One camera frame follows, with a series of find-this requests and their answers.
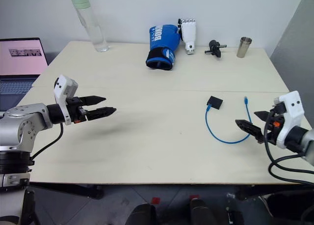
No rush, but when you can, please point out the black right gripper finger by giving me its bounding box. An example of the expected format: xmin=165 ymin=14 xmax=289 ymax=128
xmin=235 ymin=119 xmax=265 ymax=143
xmin=254 ymin=111 xmax=272 ymax=124

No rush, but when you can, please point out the blue boxing glove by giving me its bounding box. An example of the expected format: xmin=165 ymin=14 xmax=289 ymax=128
xmin=145 ymin=24 xmax=182 ymax=70

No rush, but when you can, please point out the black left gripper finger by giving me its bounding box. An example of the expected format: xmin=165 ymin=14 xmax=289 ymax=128
xmin=81 ymin=95 xmax=107 ymax=107
xmin=86 ymin=107 xmax=117 ymax=121

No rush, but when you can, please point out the steel cup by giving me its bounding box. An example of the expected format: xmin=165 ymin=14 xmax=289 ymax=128
xmin=236 ymin=36 xmax=254 ymax=58

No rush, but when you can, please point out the laptop with pink screen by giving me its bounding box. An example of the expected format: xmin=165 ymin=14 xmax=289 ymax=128
xmin=0 ymin=37 xmax=49 ymax=112

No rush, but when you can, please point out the black box with blue cable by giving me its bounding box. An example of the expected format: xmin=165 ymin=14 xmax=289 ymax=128
xmin=207 ymin=95 xmax=224 ymax=110

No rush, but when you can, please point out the blue cable with black adapter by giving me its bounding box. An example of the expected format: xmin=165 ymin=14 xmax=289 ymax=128
xmin=205 ymin=95 xmax=253 ymax=144

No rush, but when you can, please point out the white robotic hand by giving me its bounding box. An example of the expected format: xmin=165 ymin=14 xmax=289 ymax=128
xmin=178 ymin=17 xmax=198 ymax=56

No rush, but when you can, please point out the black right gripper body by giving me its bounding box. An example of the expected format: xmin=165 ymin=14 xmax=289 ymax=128
xmin=262 ymin=103 xmax=287 ymax=146

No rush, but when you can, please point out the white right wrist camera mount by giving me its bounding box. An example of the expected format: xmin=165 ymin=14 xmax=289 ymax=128
xmin=272 ymin=90 xmax=305 ymax=149

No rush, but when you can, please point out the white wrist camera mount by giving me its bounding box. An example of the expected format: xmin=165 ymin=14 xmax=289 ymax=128
xmin=272 ymin=90 xmax=305 ymax=149
xmin=53 ymin=75 xmax=79 ymax=125

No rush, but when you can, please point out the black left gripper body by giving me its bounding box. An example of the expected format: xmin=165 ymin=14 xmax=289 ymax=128
xmin=66 ymin=96 xmax=88 ymax=124

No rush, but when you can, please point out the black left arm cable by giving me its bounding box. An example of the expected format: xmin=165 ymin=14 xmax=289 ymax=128
xmin=30 ymin=123 xmax=65 ymax=161

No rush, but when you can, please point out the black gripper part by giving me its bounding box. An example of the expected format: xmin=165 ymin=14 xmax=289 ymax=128
xmin=204 ymin=39 xmax=227 ymax=58

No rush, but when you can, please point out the clear bottle with green lid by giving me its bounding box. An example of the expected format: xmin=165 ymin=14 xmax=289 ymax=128
xmin=70 ymin=0 xmax=110 ymax=53

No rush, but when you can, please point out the dark rounded robot foot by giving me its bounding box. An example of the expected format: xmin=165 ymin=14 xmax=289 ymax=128
xmin=126 ymin=202 xmax=157 ymax=225
xmin=189 ymin=198 xmax=223 ymax=225

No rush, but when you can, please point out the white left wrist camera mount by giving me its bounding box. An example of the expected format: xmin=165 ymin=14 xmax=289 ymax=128
xmin=53 ymin=75 xmax=79 ymax=125

